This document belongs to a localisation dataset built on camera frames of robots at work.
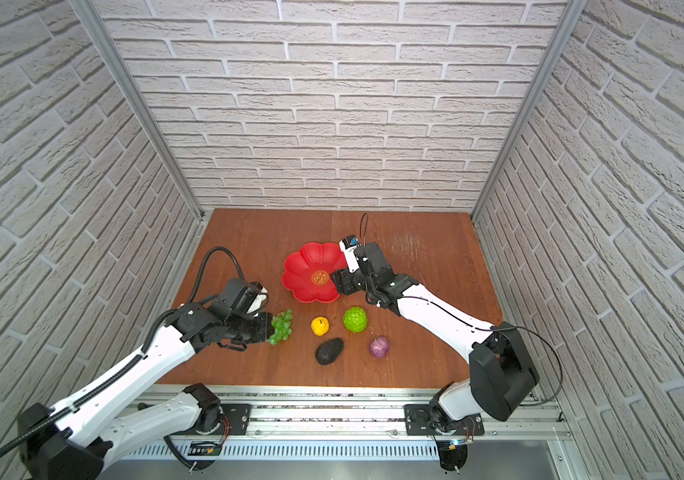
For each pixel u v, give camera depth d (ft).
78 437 1.27
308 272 3.35
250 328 2.13
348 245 2.38
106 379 1.40
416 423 2.41
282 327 2.65
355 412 2.54
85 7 2.24
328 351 2.66
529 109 2.81
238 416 2.44
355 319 2.80
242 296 1.93
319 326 2.81
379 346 2.68
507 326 1.48
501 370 1.38
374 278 2.04
